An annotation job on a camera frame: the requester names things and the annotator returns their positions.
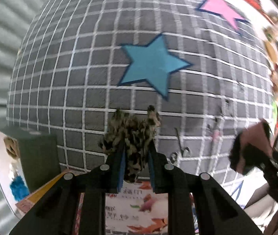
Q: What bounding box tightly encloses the leopard print scrunchie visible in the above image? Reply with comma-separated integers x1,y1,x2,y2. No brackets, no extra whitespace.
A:
99,105,161,183

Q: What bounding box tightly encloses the blue cloth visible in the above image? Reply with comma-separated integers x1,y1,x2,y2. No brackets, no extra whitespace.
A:
9,176,29,202

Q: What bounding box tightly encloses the pink and black sock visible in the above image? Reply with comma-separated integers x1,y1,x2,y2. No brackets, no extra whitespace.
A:
228,119,273,176

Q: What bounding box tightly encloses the beige knitted sock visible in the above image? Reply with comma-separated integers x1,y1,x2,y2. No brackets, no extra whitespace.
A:
3,137,20,160

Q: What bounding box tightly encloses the grey checkered play mat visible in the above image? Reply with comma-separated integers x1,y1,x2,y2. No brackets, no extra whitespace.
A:
5,0,277,201

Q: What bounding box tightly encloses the grey fabric storage box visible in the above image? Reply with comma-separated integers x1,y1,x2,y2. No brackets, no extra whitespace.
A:
0,126,60,220

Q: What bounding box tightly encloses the pink printed cardboard box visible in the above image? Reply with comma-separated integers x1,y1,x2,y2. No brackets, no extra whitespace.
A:
15,168,200,235

